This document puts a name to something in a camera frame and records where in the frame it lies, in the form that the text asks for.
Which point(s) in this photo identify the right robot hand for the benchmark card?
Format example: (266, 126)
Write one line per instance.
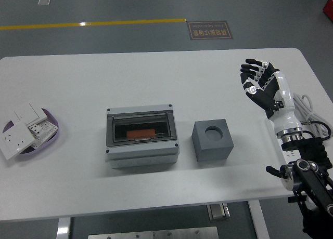
(286, 117)

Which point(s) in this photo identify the orange cylinder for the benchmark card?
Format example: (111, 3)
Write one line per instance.
(140, 133)

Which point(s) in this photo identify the grey electrical box with lid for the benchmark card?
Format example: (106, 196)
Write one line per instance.
(140, 152)

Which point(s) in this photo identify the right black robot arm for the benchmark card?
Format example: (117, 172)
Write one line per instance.
(309, 148)

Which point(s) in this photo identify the grey cube with round hole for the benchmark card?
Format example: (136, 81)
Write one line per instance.
(208, 150)

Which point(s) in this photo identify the black under-table controller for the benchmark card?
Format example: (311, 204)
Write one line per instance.
(293, 199)

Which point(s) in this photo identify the white table leg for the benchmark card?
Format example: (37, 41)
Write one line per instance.
(63, 228)
(260, 223)

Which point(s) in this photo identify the brown floor sign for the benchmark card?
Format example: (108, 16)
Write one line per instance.
(210, 30)

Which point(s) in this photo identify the red cabinet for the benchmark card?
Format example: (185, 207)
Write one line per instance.
(328, 7)

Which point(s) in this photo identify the white perforated plastic plate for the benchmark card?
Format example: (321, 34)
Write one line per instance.
(48, 128)

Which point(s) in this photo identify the purple tray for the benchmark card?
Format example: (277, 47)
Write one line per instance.
(39, 152)

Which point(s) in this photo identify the small white socket module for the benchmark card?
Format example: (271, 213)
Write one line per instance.
(35, 130)

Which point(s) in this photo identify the small metal floor plate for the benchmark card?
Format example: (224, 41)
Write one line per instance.
(43, 2)

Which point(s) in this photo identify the grey under-table bracket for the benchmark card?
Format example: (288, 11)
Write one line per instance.
(218, 212)

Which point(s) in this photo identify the metal base plate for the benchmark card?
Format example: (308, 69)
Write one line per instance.
(153, 233)

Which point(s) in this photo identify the white wall switch panel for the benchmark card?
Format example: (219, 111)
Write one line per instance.
(26, 113)

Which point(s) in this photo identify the white wall socket panel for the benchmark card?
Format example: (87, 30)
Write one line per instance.
(14, 143)

